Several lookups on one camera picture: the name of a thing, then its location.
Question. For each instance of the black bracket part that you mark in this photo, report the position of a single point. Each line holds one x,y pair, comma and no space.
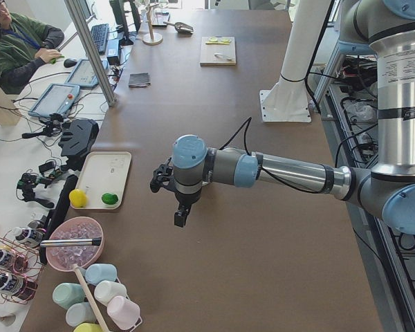
78,137

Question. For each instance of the metal scoop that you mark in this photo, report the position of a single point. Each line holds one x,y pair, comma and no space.
180,27

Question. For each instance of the grey folded cloth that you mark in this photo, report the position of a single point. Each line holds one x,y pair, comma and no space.
139,80

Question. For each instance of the bamboo cutting board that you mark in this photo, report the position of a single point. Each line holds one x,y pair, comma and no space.
207,57

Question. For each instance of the teach pendant near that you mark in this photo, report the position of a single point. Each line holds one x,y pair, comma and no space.
56,99

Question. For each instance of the aluminium frame post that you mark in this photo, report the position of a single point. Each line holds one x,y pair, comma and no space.
84,34

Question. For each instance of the green lime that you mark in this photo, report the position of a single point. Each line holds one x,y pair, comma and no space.
109,198

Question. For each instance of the copper wire bottle rack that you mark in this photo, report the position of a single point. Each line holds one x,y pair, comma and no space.
20,264

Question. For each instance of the cream plastic tray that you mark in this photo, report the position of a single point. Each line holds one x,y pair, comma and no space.
103,171

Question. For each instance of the metal tongs on bowl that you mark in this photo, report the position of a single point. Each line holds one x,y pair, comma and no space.
71,242

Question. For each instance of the black keyboard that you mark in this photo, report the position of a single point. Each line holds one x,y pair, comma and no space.
99,34

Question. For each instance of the wooden mug tree stand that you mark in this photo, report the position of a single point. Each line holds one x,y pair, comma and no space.
149,8

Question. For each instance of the white pedestal column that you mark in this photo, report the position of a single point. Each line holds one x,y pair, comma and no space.
287,101

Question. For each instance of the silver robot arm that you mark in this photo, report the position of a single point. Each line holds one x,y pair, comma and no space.
385,29

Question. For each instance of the teach pendant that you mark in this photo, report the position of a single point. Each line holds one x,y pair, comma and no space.
83,75
56,99

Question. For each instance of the teach pendant far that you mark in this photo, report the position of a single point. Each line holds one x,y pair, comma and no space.
83,75

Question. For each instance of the yellow plastic knife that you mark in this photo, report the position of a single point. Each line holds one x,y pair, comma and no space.
215,43

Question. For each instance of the black monitor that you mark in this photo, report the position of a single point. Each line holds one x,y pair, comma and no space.
125,36

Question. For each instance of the seated person green jacket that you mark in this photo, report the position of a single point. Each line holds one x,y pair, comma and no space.
26,45

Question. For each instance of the pastel cups rack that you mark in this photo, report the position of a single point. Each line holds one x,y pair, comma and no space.
99,285

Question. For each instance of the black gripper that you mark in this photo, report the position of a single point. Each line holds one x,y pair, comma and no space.
185,200

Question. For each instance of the pink bowl with ice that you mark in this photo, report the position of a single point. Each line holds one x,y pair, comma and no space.
63,258

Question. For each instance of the black computer mouse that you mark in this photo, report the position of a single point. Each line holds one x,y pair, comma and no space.
68,63

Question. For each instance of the yellow lemon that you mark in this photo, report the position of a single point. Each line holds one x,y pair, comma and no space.
78,198

